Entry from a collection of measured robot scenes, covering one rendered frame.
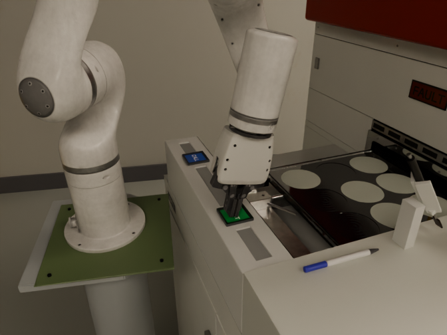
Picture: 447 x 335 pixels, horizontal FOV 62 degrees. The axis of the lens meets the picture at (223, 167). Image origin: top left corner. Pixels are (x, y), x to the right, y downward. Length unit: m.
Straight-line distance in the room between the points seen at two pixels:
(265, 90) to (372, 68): 0.67
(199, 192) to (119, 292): 0.35
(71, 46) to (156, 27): 1.80
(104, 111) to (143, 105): 1.77
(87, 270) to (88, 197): 0.15
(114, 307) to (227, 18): 0.73
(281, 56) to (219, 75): 1.99
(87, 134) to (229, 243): 0.36
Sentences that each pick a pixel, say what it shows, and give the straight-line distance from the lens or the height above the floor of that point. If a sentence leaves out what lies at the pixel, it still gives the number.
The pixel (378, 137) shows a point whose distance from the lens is 1.21.
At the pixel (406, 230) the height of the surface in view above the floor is 1.00.
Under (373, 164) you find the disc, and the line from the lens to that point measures 1.12.
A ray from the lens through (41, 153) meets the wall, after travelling 2.82.
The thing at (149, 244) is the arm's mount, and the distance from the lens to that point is 0.89.
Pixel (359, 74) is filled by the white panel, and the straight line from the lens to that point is 1.27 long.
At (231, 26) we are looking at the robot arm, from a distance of 0.68.
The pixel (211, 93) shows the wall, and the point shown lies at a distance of 2.60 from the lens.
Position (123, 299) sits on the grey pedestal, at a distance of 1.02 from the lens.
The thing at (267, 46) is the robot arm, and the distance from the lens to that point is 0.59.
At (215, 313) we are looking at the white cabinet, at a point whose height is 0.73.
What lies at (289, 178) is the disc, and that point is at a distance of 0.99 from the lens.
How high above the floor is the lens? 1.39
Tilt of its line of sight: 28 degrees down
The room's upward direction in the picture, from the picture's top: straight up
